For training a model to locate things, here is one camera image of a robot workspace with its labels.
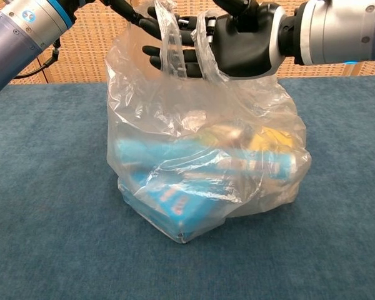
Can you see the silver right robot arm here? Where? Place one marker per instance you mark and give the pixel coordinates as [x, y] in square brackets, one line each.
[337, 31]

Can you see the blue cylindrical snack tube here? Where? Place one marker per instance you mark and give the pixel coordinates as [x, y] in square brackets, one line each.
[156, 153]

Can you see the teal velvet tablecloth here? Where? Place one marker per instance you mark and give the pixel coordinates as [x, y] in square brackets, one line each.
[50, 218]

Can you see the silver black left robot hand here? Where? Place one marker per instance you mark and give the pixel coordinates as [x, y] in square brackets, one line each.
[122, 7]

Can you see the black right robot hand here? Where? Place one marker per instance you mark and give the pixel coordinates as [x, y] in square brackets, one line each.
[247, 43]

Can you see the blue snack box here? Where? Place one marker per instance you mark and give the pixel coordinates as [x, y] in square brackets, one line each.
[162, 215]

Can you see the clear plastic shopping bag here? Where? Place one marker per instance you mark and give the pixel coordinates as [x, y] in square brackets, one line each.
[181, 103]

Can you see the silver green wrapped snack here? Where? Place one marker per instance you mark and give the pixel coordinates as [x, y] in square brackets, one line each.
[231, 132]

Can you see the yellow snack packet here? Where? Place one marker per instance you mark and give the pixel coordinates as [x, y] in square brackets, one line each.
[272, 139]

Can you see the woven rattan folding screen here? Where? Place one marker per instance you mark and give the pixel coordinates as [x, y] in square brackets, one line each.
[90, 47]

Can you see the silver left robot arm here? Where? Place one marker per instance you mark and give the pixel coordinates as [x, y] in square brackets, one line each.
[12, 40]

